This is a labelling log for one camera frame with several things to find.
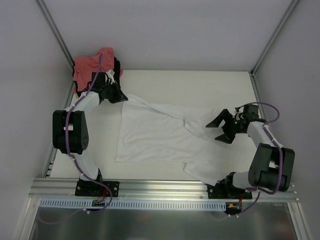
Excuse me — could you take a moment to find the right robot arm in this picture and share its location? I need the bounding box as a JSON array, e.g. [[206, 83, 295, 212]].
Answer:
[[206, 102, 295, 199]]

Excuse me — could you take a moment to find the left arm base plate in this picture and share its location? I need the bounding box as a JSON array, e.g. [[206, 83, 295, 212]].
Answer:
[[74, 179, 120, 198]]

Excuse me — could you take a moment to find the frame post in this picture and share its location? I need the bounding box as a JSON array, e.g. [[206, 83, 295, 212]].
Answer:
[[250, 0, 300, 77], [35, 0, 74, 68]]

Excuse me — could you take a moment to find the left frame post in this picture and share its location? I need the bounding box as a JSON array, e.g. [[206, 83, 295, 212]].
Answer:
[[35, 0, 74, 68]]

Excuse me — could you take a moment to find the white slotted cable duct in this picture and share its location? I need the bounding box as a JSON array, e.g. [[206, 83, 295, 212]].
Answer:
[[39, 198, 227, 212]]

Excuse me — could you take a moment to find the frame rail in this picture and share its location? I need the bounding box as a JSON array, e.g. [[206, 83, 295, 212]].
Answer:
[[41, 67, 78, 178], [249, 72, 286, 182]]

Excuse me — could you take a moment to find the right side frame rail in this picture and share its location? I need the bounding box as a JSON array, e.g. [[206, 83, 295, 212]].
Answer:
[[249, 72, 286, 182]]

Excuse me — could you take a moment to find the top pink folded shirt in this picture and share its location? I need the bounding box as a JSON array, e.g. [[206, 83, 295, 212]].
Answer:
[[72, 47, 115, 92]]

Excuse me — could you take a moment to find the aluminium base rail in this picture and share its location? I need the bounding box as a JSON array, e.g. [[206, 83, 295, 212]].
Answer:
[[27, 176, 300, 201]]

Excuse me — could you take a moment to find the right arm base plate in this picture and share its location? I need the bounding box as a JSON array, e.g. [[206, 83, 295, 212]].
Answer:
[[206, 182, 253, 200]]

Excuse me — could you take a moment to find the white t shirt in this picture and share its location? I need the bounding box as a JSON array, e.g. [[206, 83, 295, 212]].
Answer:
[[114, 93, 226, 187]]

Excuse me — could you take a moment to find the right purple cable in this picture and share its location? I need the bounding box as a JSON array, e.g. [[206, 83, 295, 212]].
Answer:
[[234, 101, 284, 195]]

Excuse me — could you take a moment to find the left side frame rail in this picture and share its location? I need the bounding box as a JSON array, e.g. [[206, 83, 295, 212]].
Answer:
[[41, 67, 78, 178]]

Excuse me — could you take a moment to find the right frame post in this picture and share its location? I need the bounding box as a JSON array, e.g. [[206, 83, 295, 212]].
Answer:
[[250, 0, 300, 77]]

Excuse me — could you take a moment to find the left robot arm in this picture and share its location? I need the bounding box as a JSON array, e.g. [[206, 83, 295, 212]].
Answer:
[[52, 69, 128, 196]]

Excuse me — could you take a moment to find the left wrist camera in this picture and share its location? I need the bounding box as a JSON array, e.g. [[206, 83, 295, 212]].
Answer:
[[105, 69, 116, 85]]

